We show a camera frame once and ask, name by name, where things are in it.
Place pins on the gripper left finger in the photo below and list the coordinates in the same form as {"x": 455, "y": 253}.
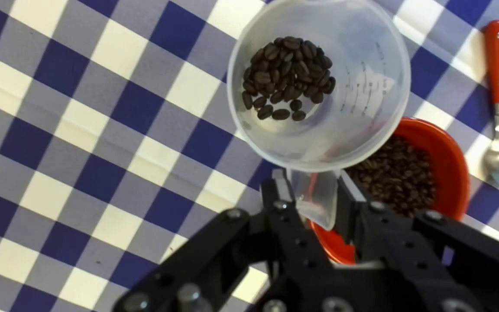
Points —
{"x": 284, "y": 225}

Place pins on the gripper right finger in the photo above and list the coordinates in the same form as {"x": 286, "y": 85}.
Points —
{"x": 388, "y": 234}

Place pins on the clear plastic measuring cup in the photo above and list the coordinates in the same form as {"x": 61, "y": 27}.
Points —
{"x": 353, "y": 130}

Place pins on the red bowl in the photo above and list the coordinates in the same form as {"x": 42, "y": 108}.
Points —
{"x": 448, "y": 164}

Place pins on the heap of coffee beans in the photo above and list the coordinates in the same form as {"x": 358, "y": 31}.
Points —
{"x": 288, "y": 73}
{"x": 399, "y": 173}

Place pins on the blue white checkered tablecloth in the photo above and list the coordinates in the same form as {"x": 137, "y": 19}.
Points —
{"x": 80, "y": 151}

